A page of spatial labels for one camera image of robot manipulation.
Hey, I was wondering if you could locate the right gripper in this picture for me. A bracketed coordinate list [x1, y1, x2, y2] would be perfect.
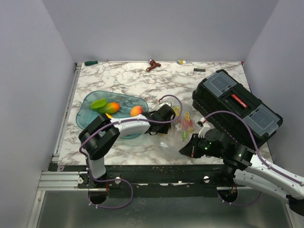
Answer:
[179, 133, 224, 158]

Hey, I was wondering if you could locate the clear plastic bag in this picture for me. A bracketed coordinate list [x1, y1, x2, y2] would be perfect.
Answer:
[152, 96, 199, 161]

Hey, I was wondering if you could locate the orange fake peach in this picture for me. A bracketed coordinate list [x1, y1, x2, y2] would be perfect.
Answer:
[130, 105, 143, 117]

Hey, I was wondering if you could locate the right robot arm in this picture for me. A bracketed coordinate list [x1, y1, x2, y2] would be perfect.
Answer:
[179, 129, 304, 215]

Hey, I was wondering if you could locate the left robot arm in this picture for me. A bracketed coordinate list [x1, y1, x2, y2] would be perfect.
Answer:
[78, 104, 176, 188]

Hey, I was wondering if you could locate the fake mango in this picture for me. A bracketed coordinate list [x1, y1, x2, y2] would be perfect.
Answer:
[98, 102, 120, 114]

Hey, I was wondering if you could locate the green fake fruit slice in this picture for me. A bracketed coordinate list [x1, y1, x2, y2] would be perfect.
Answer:
[90, 98, 107, 110]

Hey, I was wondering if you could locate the black tool box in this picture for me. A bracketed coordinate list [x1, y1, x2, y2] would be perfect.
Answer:
[192, 69, 283, 149]

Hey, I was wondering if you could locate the small black chip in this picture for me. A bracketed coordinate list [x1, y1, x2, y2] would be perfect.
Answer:
[193, 68, 206, 72]

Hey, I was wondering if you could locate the brown tap fitting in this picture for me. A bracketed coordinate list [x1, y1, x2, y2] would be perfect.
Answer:
[146, 59, 161, 72]

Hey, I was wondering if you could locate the yellow white small item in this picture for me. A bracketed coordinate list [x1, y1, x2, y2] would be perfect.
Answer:
[177, 60, 187, 65]

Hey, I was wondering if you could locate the blue transparent tray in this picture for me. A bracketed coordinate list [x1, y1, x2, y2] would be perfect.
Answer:
[76, 90, 149, 129]

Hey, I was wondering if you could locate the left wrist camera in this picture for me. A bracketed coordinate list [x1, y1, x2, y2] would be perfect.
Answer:
[159, 100, 172, 108]

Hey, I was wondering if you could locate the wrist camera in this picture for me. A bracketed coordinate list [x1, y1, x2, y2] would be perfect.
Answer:
[159, 100, 172, 108]
[197, 117, 211, 138]

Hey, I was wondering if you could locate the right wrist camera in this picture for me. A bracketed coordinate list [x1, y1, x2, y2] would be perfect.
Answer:
[197, 117, 211, 138]

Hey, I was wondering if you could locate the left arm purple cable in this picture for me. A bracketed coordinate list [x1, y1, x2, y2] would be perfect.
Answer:
[79, 94, 183, 183]

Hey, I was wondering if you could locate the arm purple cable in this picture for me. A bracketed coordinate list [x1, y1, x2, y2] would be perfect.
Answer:
[204, 111, 304, 187]
[79, 94, 183, 183]

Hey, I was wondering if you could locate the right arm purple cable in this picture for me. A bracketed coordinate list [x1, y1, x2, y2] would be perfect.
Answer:
[204, 111, 304, 187]

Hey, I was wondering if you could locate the green handle screwdriver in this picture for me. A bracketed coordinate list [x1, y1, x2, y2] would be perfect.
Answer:
[84, 60, 108, 66]

